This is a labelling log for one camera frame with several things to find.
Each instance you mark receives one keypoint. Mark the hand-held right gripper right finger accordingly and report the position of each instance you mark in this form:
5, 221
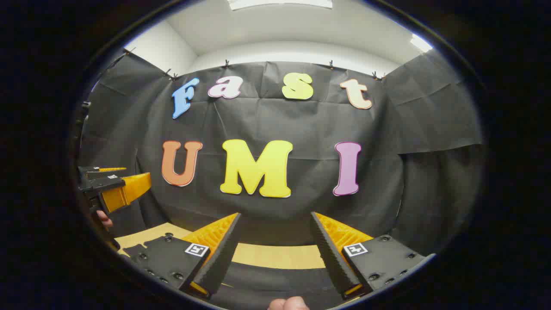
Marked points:
329, 254

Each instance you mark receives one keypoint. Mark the black backdrop cloth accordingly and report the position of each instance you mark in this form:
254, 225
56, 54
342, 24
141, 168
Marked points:
409, 181

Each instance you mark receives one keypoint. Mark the ceiling light panel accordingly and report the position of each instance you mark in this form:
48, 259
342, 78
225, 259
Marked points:
280, 3
421, 43

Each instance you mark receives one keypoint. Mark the row of black cloth clips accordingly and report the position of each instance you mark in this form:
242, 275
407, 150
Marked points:
330, 64

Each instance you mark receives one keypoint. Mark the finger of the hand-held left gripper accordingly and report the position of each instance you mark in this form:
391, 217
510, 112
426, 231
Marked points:
101, 170
125, 191

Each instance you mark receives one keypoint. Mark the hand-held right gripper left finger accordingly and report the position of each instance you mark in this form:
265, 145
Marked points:
224, 254

